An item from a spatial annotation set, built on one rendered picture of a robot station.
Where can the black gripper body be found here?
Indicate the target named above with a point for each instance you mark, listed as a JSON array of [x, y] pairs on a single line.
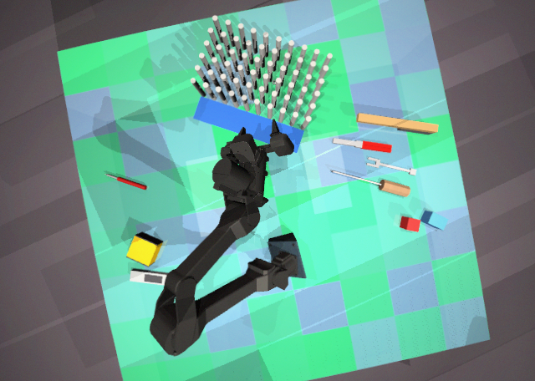
[[280, 144]]

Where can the red cube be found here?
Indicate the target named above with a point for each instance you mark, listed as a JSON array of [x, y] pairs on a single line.
[[410, 223]]

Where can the blue flat strip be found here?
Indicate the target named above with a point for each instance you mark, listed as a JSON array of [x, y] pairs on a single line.
[[233, 119]]

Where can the white flat bar with grey inlay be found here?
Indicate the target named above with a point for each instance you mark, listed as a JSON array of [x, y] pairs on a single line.
[[147, 276]]

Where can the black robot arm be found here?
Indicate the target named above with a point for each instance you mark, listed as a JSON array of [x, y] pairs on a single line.
[[176, 326]]

